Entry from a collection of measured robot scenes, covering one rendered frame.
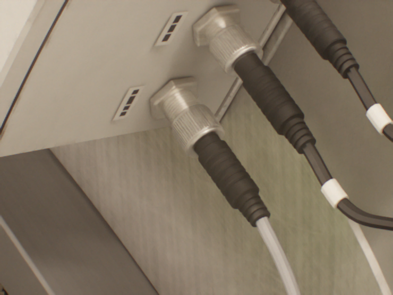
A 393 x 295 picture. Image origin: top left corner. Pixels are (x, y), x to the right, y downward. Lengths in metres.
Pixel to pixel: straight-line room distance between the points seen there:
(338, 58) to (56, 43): 0.09
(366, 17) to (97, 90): 0.10
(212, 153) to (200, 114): 0.01
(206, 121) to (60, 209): 0.12
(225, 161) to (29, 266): 0.11
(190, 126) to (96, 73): 0.04
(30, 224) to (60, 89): 0.13
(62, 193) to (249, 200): 0.14
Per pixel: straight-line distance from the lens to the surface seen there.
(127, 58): 0.82
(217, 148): 0.83
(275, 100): 0.81
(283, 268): 0.82
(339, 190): 0.79
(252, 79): 0.81
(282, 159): 0.86
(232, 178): 0.83
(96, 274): 0.92
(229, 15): 0.83
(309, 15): 0.79
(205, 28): 0.82
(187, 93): 0.85
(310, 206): 0.85
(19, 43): 0.77
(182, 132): 0.84
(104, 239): 0.94
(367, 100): 0.78
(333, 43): 0.78
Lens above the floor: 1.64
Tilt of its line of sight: 8 degrees down
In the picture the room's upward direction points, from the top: 3 degrees counter-clockwise
